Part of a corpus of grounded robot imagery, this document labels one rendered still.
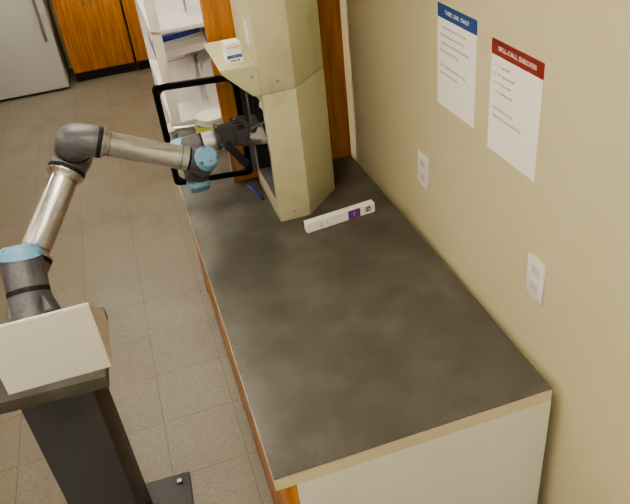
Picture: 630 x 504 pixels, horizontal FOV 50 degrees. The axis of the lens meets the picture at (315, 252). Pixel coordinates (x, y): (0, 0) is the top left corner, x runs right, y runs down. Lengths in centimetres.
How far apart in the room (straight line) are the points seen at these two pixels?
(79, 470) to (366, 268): 107
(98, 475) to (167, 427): 81
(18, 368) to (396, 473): 101
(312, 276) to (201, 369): 128
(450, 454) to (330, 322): 49
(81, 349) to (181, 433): 118
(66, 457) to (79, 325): 52
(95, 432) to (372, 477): 88
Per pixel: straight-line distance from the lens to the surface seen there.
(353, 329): 189
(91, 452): 223
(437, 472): 178
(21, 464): 319
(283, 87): 219
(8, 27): 711
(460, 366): 178
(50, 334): 188
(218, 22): 248
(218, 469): 285
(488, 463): 184
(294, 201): 237
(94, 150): 214
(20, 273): 200
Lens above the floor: 218
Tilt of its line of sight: 34 degrees down
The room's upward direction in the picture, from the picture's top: 7 degrees counter-clockwise
